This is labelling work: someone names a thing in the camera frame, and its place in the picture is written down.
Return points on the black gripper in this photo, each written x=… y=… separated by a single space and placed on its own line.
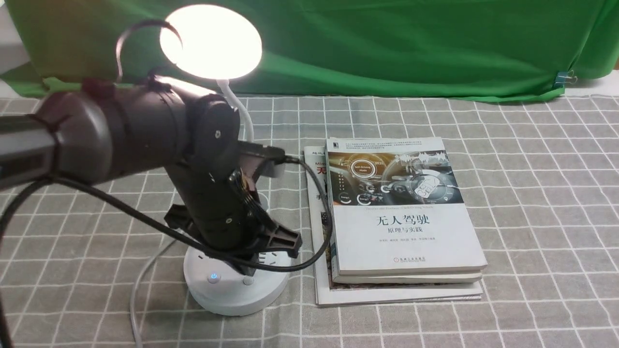
x=225 y=218

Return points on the white desk lamp with sockets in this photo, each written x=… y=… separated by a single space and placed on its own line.
x=219 y=44

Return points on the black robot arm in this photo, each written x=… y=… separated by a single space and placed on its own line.
x=100 y=133

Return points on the grey checkered tablecloth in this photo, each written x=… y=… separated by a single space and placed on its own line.
x=540 y=183

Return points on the grey self-driving textbook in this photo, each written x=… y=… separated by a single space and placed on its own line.
x=397 y=209

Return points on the green backdrop cloth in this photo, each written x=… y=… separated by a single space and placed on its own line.
x=481 y=50

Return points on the blue binder clip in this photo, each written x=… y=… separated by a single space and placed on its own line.
x=565 y=78

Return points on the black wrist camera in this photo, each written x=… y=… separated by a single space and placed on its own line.
x=256 y=160

